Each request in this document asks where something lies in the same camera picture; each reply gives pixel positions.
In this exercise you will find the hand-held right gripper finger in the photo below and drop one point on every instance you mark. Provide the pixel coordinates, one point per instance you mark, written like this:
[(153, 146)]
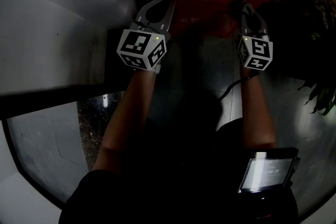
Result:
[(245, 23), (261, 25)]

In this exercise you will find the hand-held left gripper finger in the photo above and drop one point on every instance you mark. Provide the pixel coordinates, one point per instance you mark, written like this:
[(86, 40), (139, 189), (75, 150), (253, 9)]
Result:
[(169, 18), (144, 14)]

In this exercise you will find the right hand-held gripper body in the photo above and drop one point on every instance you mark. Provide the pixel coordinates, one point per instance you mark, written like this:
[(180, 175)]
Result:
[(256, 52)]

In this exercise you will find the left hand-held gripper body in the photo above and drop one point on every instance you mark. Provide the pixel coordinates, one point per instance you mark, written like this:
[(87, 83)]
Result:
[(141, 49)]

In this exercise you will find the person's right forearm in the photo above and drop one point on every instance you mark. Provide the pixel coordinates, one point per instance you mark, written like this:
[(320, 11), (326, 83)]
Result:
[(258, 118)]

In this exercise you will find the person's left forearm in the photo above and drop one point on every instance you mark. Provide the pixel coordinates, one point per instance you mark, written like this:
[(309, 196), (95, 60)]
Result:
[(126, 118)]

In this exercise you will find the green leafy plant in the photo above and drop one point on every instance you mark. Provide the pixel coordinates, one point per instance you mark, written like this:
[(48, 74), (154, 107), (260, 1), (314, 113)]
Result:
[(323, 86)]

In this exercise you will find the black baseboard strip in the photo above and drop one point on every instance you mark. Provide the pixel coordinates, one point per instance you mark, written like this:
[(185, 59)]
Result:
[(52, 99)]

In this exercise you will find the black phone with screen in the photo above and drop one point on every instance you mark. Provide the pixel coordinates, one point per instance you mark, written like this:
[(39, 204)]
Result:
[(267, 171)]

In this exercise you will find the person's black clothing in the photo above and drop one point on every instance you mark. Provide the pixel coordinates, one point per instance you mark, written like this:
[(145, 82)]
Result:
[(170, 178)]

